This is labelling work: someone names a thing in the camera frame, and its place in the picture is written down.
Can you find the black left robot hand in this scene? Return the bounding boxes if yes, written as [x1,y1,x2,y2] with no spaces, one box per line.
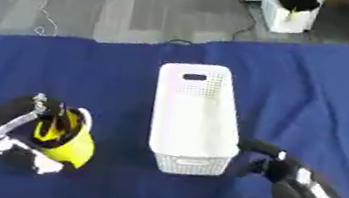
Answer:
[0,85,96,182]

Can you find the white box with black contents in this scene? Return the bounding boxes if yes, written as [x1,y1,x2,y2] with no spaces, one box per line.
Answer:
[255,0,328,41]

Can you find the yellow cup with white handle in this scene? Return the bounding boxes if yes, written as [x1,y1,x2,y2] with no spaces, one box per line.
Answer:
[25,99,103,172]

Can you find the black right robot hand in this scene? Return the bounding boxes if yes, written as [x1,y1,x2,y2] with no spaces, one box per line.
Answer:
[227,135,326,198]

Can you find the white plastic perforated basket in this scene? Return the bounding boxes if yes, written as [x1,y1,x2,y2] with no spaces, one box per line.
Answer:
[142,55,256,185]

